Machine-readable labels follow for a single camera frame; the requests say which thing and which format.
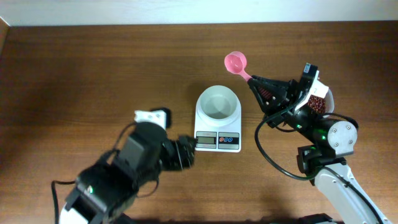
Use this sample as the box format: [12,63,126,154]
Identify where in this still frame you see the pink measuring scoop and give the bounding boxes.
[224,51,252,82]

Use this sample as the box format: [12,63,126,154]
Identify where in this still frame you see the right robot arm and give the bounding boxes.
[247,74,390,223]

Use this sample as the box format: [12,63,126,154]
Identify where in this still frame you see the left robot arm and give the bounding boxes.
[51,121,197,223]

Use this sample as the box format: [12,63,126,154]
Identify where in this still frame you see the white digital kitchen scale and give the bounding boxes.
[194,100,242,153]

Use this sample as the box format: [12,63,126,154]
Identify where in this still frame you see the red adzuki beans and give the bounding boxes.
[307,95,326,114]

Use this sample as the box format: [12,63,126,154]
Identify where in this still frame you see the clear plastic container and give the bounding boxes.
[323,89,335,114]

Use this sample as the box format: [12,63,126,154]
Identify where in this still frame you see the white round bowl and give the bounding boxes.
[196,85,241,120]

